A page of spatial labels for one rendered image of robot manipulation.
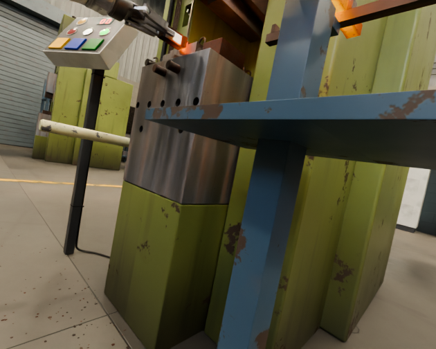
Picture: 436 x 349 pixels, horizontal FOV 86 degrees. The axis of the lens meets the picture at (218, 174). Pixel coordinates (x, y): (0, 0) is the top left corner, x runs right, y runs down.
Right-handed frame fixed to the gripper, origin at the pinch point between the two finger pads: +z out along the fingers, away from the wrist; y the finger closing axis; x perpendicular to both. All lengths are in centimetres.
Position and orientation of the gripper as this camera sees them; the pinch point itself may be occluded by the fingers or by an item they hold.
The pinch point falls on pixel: (171, 36)
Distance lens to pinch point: 93.8
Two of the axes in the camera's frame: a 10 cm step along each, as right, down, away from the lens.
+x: 1.7, -9.8, -0.7
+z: 6.8, 0.6, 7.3
